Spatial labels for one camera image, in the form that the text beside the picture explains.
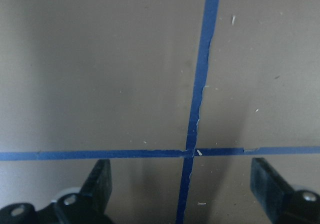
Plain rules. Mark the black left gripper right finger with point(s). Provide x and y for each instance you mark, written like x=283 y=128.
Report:
x=281 y=202

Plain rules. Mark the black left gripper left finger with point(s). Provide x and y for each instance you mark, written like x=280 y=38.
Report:
x=84 y=207

